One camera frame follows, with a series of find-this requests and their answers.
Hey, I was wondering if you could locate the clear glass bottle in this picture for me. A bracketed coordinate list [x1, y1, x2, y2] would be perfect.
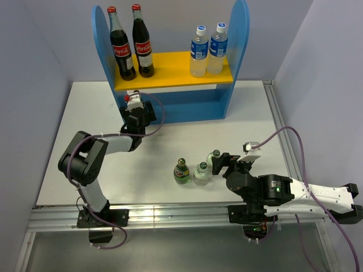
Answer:
[193, 162, 210, 186]
[206, 150, 221, 171]

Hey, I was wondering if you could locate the Pocari Sweat bottle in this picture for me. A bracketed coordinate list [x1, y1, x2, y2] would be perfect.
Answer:
[207, 22, 228, 75]
[189, 25, 209, 78]

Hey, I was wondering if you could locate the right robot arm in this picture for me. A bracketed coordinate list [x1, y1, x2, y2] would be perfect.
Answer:
[212, 152, 362, 224]

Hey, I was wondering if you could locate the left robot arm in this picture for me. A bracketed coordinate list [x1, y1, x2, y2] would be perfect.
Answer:
[58, 97, 157, 227]

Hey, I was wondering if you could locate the blue and yellow shelf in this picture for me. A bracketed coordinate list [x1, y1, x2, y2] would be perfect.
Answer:
[92, 1, 250, 123]

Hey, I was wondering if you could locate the right cola glass bottle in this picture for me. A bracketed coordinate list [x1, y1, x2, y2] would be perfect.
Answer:
[132, 3, 154, 78]

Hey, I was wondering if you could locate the cola glass bottle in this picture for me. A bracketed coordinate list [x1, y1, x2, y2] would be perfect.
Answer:
[132, 3, 154, 78]
[107, 6, 136, 81]

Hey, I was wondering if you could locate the left cola glass bottle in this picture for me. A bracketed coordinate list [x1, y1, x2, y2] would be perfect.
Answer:
[107, 6, 136, 81]

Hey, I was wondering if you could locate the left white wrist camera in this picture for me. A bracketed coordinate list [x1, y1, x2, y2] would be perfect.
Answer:
[124, 92, 144, 112]

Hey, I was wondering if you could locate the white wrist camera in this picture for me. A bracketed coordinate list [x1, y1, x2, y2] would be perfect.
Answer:
[124, 92, 144, 112]
[237, 142, 262, 163]

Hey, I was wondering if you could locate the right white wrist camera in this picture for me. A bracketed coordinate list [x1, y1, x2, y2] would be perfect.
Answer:
[237, 142, 262, 163]

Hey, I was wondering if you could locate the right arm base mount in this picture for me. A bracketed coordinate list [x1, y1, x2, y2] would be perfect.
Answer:
[227, 203, 278, 244]

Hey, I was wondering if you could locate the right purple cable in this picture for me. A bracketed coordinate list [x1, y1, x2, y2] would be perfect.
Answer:
[252, 126, 363, 272]

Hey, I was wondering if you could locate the purple cable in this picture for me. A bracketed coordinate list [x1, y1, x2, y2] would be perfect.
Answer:
[252, 126, 363, 272]
[67, 92, 166, 250]

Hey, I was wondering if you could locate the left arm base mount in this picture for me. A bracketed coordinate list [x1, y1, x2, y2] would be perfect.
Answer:
[76, 208, 129, 250]

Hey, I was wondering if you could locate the aluminium side rail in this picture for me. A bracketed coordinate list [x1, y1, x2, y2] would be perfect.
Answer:
[263, 80, 341, 272]

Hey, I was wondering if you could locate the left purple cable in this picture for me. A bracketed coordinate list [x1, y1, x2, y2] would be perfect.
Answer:
[67, 92, 166, 250]

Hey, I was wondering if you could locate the aluminium front rail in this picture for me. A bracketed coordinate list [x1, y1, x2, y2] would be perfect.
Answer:
[14, 202, 324, 272]

